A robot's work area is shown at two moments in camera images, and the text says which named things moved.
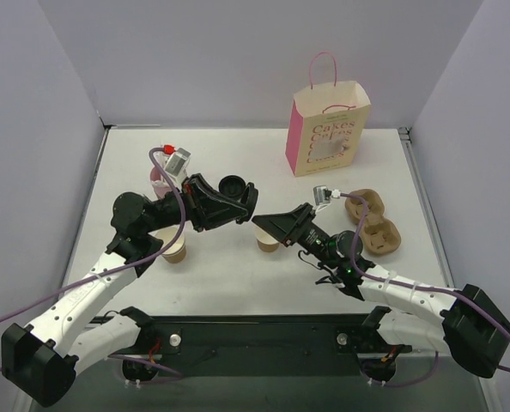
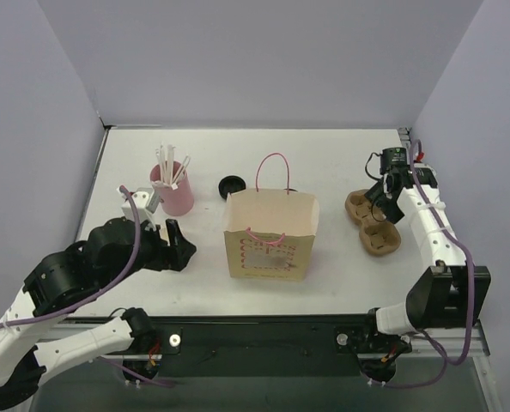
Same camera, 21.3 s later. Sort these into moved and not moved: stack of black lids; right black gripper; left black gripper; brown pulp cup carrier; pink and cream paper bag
Moved: right black gripper; left black gripper; pink and cream paper bag
Not moved: brown pulp cup carrier; stack of black lids
